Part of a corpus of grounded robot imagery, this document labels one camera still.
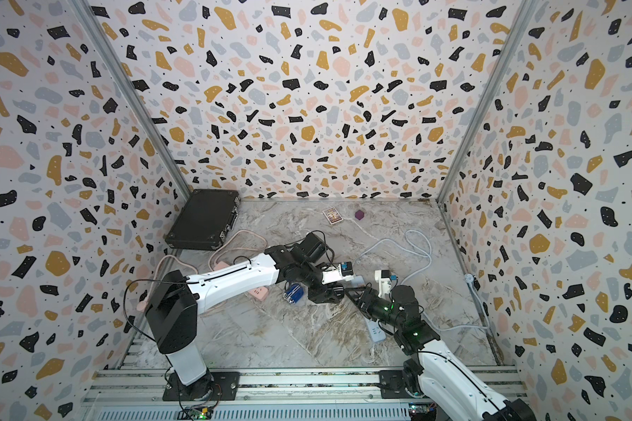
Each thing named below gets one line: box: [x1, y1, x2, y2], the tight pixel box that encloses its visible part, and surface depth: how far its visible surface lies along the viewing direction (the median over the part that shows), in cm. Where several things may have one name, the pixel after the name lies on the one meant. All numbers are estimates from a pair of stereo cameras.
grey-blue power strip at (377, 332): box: [363, 316, 387, 344], surface depth 83 cm
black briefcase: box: [165, 188, 241, 250], surface depth 111 cm
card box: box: [322, 206, 345, 226], surface depth 116 cm
